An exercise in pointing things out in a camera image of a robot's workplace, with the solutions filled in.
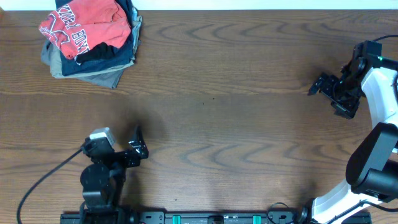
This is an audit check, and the red orange t-shirt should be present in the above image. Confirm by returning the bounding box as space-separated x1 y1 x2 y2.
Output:
39 0 131 59

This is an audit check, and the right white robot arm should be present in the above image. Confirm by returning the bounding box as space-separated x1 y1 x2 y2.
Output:
298 55 397 223

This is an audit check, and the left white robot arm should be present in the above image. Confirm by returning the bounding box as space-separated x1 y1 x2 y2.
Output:
79 126 149 224

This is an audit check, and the grey khaki folded garment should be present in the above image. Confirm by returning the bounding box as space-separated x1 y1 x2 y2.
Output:
41 6 142 89

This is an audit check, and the black folded garment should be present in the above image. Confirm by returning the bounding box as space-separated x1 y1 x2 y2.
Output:
75 42 118 64

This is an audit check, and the navy blue folded garment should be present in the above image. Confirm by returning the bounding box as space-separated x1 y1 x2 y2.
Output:
50 0 142 78

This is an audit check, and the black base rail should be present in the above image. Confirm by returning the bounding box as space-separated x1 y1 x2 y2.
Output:
60 210 373 224

